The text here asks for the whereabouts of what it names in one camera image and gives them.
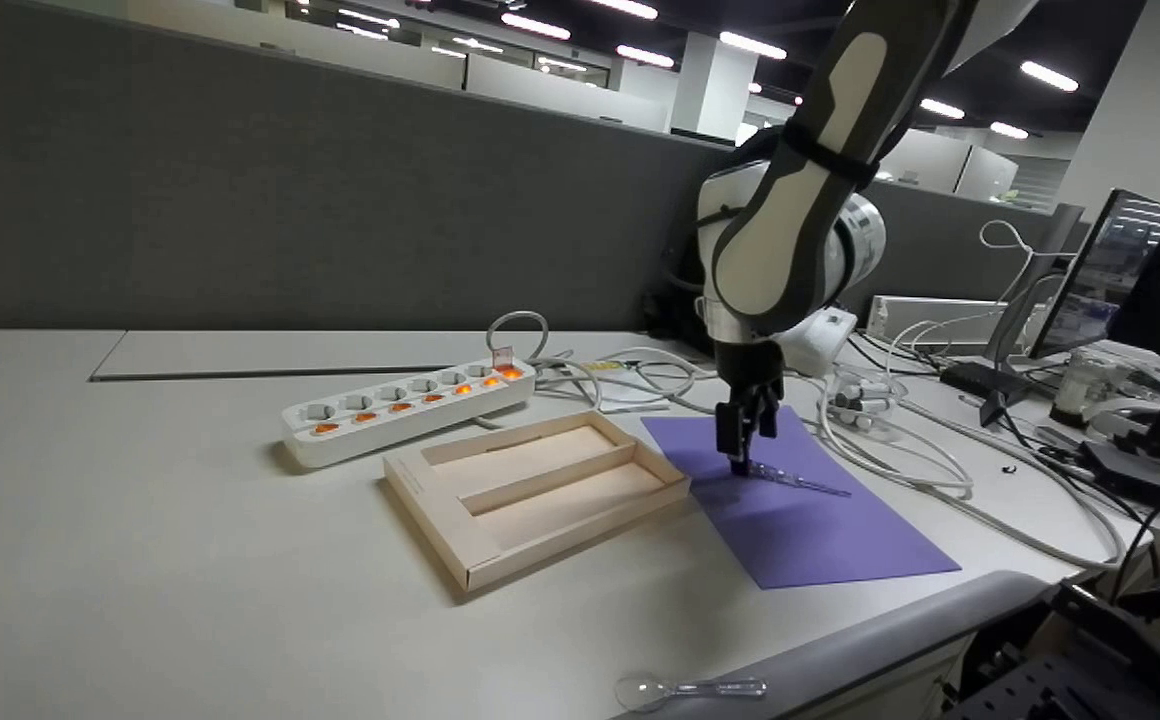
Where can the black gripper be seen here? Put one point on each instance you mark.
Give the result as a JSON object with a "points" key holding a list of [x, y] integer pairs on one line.
{"points": [[755, 379]]}

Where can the clear red-tipped screwdriver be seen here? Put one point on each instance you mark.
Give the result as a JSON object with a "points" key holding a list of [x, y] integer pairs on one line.
{"points": [[793, 481]]}

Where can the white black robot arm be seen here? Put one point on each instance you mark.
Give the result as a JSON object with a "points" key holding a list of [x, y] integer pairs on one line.
{"points": [[766, 258]]}

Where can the wooden two-compartment tray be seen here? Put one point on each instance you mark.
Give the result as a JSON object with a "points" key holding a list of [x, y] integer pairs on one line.
{"points": [[502, 506]]}

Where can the purple paper sheet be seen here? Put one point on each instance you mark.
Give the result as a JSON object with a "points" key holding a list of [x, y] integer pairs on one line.
{"points": [[793, 537]]}

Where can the white box device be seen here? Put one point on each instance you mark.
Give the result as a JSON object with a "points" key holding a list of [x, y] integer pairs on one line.
{"points": [[934, 320]]}

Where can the computer monitor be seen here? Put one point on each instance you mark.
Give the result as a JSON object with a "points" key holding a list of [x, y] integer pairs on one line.
{"points": [[1101, 275]]}

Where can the white power strip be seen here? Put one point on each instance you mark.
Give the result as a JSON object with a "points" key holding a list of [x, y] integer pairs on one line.
{"points": [[405, 411]]}

